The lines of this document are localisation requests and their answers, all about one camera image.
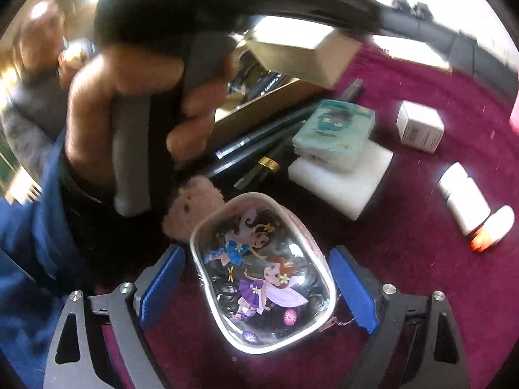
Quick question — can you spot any clear cartoon print pouch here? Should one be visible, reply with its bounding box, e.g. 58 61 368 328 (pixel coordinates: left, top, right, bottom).
190 192 338 355

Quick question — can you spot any teal tissue pack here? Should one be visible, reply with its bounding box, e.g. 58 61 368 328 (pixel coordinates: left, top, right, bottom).
292 99 376 171

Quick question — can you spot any beige box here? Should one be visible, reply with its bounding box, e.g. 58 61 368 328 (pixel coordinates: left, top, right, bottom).
245 28 362 90

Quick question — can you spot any large cardboard box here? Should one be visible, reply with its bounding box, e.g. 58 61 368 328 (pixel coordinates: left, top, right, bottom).
211 77 325 147

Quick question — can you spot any person's left hand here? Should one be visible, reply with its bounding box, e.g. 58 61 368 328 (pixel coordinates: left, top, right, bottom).
67 46 230 191

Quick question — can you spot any dark pen with gold band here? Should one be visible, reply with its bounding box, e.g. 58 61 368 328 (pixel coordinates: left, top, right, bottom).
233 156 293 189

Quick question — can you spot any person's left forearm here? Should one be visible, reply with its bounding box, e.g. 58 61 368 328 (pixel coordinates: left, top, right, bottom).
0 130 122 389

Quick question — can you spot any white bottle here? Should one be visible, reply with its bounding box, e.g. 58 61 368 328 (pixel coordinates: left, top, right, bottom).
438 162 492 236

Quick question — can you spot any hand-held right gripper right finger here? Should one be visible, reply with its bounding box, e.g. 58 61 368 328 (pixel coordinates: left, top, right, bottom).
329 246 471 389

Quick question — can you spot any small white box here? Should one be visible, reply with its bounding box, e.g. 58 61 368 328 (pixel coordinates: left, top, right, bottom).
396 100 445 154

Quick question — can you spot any small dark tube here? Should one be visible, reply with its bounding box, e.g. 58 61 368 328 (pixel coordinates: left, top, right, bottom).
343 78 364 101

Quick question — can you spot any black pen with purple band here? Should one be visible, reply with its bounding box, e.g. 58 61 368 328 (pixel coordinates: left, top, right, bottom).
215 119 309 160

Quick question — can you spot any white tube with orange cap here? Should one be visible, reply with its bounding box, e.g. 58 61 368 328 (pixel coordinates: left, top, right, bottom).
470 205 515 253

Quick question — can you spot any pink plush toy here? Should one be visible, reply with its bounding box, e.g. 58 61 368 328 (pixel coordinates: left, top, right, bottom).
162 175 225 252

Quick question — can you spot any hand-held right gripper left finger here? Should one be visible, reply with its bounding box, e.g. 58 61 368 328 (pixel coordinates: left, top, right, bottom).
42 245 186 389

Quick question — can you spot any maroon tablecloth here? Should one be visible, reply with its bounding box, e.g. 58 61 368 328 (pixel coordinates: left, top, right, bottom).
101 42 519 389

